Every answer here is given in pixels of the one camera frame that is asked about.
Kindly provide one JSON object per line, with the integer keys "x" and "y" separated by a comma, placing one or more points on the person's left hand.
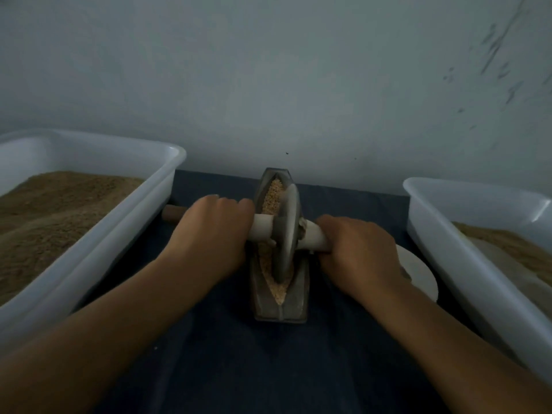
{"x": 207, "y": 237}

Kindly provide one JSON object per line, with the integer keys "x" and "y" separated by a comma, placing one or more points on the person's right hand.
{"x": 360, "y": 258}

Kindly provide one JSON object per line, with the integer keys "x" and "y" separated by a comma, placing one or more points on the boat-shaped metal grinding trough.
{"x": 280, "y": 310}

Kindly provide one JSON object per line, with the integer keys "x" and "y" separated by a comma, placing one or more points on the large brown grain heap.
{"x": 505, "y": 245}
{"x": 43, "y": 233}

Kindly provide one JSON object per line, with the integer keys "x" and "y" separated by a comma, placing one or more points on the person's left forearm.
{"x": 82, "y": 349}

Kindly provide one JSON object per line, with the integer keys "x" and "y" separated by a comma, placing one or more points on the person's right forearm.
{"x": 466, "y": 353}

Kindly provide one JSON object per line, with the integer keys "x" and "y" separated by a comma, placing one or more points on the white round plate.
{"x": 418, "y": 270}

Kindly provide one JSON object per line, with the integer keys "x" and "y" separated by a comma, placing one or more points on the white plastic tub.
{"x": 129, "y": 233}
{"x": 470, "y": 280}

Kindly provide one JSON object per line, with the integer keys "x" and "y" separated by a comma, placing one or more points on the dark blue table cloth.
{"x": 276, "y": 375}

